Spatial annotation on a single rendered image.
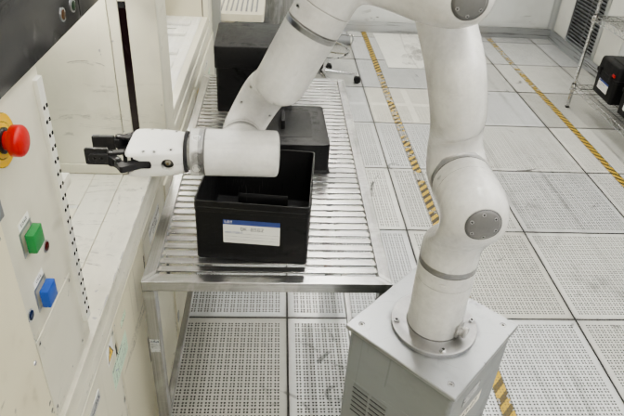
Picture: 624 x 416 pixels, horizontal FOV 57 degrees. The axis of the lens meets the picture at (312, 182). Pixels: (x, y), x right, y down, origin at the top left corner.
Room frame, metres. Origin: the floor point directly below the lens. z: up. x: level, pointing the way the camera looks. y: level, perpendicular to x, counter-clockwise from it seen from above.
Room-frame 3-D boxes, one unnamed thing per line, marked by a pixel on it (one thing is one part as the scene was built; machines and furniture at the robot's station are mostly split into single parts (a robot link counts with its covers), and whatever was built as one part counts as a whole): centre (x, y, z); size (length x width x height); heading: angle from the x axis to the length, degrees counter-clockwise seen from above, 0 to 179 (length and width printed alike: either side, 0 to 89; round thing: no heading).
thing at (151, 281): (1.68, 0.14, 0.38); 1.30 x 0.60 x 0.76; 5
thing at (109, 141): (0.92, 0.37, 1.19); 0.07 x 0.03 x 0.03; 95
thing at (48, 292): (0.61, 0.37, 1.10); 0.03 x 0.02 x 0.03; 5
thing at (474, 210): (0.90, -0.29, 1.07); 0.19 x 0.12 x 0.24; 5
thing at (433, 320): (0.94, -0.29, 0.85); 0.19 x 0.19 x 0.18
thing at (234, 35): (2.10, 0.25, 0.89); 0.29 x 0.29 x 0.25; 6
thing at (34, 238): (0.61, 0.37, 1.20); 0.03 x 0.02 x 0.03; 5
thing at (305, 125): (1.69, 0.11, 0.83); 0.29 x 0.29 x 0.13; 6
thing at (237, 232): (1.25, 0.14, 0.85); 0.28 x 0.28 x 0.17; 89
